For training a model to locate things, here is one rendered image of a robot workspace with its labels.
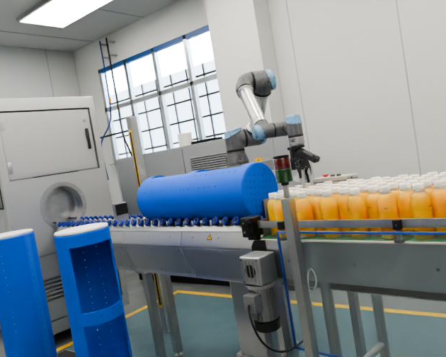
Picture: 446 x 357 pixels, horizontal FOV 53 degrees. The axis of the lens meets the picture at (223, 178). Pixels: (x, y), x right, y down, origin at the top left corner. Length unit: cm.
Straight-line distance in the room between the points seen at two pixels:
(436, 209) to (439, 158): 305
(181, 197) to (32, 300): 111
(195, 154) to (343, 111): 165
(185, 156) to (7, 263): 224
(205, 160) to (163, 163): 60
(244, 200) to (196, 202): 33
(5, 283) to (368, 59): 379
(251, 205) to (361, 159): 288
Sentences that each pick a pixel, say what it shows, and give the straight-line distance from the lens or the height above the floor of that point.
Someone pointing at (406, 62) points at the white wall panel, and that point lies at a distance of 479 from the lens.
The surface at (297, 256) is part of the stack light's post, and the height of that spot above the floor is 88.
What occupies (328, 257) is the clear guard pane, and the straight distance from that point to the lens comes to 177.
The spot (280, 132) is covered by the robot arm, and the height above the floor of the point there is 136.
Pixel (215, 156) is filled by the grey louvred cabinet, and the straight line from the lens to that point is 429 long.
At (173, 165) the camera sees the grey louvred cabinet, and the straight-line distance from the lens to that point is 468.
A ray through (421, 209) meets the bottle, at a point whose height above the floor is 101.
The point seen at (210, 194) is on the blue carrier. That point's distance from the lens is 229.
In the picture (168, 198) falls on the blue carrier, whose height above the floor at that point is 110.
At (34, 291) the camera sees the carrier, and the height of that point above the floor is 68.
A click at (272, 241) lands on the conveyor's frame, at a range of 197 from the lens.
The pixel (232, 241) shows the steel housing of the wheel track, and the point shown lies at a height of 86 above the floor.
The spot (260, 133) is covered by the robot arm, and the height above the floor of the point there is 137.
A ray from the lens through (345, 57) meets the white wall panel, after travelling 500.
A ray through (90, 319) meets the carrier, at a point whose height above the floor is 59.
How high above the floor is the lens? 130
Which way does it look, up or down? 3 degrees down
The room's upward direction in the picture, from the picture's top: 9 degrees counter-clockwise
